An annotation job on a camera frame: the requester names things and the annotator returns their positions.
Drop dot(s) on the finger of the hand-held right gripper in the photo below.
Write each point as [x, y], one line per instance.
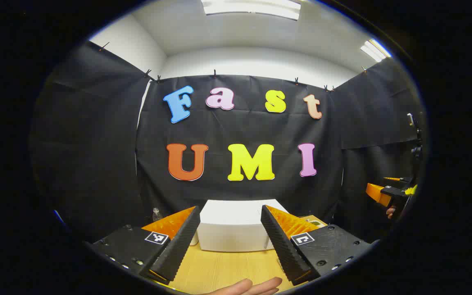
[392, 179]
[377, 194]

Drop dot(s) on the long ceiling light panel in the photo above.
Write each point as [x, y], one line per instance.
[252, 8]

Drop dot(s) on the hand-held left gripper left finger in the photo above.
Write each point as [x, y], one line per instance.
[178, 246]

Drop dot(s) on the black backdrop cloth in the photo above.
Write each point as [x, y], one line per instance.
[240, 131]

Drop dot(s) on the white microwave oven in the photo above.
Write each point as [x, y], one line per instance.
[232, 229]

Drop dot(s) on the clear plastic water bottle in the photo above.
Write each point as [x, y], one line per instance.
[156, 215]

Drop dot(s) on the small ceiling light panel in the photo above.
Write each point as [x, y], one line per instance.
[373, 50]

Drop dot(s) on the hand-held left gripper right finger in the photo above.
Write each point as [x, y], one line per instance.
[285, 250]

